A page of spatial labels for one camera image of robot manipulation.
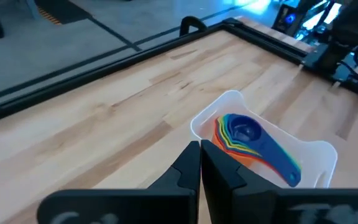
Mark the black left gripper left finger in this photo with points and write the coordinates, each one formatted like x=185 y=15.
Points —
x=120 y=205

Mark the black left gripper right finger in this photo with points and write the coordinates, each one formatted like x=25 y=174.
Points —
x=259 y=205

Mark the small dark blue measuring cup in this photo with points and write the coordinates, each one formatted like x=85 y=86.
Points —
x=272 y=152

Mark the green yellow measuring cups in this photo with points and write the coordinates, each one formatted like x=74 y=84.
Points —
x=247 y=150

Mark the orange measuring cup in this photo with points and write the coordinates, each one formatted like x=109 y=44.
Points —
x=228 y=155

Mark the green measuring cup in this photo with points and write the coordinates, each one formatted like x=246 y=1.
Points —
x=223 y=130

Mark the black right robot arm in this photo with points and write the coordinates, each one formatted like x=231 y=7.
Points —
x=350 y=28

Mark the white plastic basket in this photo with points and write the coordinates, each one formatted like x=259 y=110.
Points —
x=315 y=161

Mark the black box with blue light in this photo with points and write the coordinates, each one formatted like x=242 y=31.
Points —
x=283 y=25

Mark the black hazard-striped floor mat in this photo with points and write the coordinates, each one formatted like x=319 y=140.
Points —
x=67 y=11

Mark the black aluminium table frame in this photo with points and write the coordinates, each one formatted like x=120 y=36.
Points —
x=73 y=81

